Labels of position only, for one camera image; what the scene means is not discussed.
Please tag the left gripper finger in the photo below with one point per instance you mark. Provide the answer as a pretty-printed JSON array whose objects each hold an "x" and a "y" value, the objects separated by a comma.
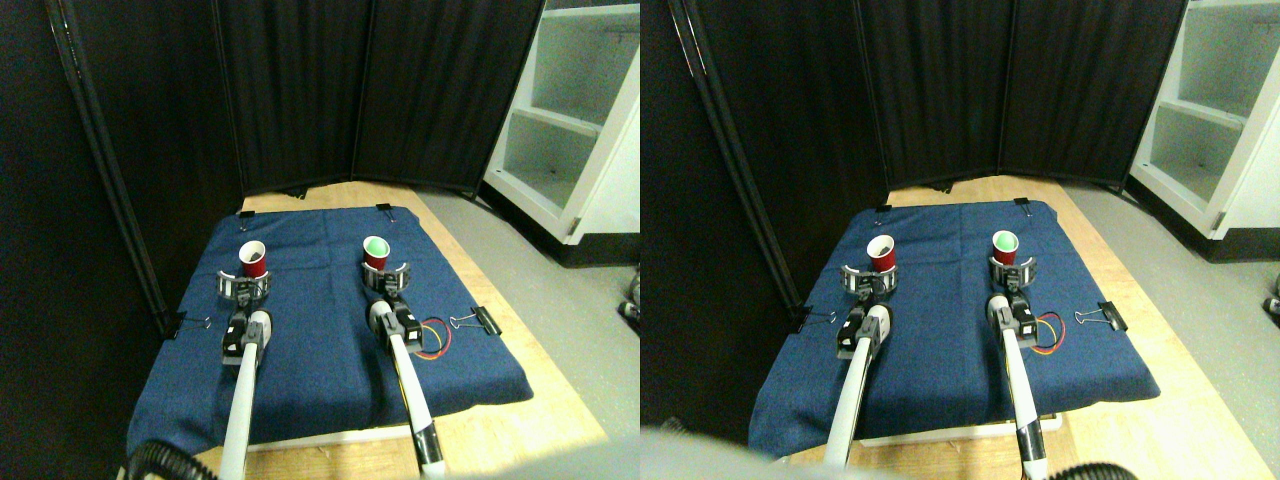
[
  {"x": 262, "y": 289},
  {"x": 228, "y": 287},
  {"x": 852, "y": 282},
  {"x": 888, "y": 284}
]

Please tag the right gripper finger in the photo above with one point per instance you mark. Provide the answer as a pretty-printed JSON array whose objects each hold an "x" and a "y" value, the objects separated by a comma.
[
  {"x": 996, "y": 271},
  {"x": 404, "y": 277},
  {"x": 1029, "y": 272},
  {"x": 369, "y": 277}
]

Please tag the green ball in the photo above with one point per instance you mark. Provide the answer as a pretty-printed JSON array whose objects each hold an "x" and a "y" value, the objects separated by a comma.
[
  {"x": 1006, "y": 240},
  {"x": 377, "y": 246}
]

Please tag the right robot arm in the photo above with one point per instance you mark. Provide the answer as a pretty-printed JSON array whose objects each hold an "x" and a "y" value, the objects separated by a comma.
[
  {"x": 1018, "y": 390},
  {"x": 410, "y": 390}
]

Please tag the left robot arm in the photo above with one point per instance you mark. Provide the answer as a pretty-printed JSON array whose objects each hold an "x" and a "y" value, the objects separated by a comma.
[
  {"x": 240, "y": 410},
  {"x": 855, "y": 400}
]

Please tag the dark blue cloth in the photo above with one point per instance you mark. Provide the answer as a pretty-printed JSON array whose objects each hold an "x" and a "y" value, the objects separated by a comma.
[
  {"x": 330, "y": 370},
  {"x": 940, "y": 370}
]

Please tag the low white table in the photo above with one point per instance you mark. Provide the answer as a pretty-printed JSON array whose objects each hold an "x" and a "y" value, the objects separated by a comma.
[{"x": 950, "y": 432}]

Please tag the curtain stand pole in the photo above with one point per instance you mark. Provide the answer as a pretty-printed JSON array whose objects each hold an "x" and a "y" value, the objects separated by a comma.
[
  {"x": 105, "y": 160},
  {"x": 732, "y": 150}
]

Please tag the white shelf unit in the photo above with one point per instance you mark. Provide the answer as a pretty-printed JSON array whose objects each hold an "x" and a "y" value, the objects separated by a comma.
[
  {"x": 590, "y": 170},
  {"x": 1230, "y": 150}
]

